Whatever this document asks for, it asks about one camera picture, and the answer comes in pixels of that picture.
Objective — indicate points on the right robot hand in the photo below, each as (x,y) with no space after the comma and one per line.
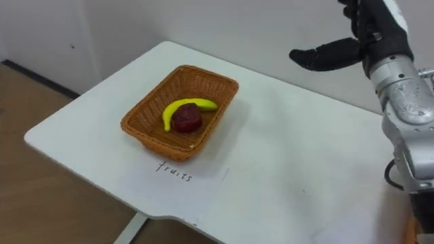
(379,40)

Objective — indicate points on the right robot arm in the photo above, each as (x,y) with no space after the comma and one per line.
(407,118)

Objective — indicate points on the white desk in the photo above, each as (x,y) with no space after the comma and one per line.
(257,162)

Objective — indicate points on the dark red fruit soft toy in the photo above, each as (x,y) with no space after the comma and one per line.
(186,118)

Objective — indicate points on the yellow banana soft toy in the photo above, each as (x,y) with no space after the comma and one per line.
(176,105)

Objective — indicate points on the brown wicker basket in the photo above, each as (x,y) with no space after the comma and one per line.
(159,118)

